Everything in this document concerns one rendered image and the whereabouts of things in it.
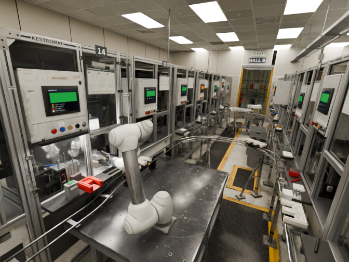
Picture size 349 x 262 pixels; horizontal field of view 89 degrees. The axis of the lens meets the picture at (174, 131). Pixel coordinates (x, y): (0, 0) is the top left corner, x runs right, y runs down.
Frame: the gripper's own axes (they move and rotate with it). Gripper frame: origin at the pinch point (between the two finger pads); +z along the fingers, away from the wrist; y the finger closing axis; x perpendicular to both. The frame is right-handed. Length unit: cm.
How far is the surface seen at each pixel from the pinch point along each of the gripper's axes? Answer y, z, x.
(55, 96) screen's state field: 66, -17, 45
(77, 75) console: 81, -15, 25
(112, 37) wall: 213, 344, -384
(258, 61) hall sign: 179, -102, -823
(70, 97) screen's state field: 64, -17, 34
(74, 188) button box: -1, -27, 47
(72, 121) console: 46, -15, 34
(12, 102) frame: 64, -14, 67
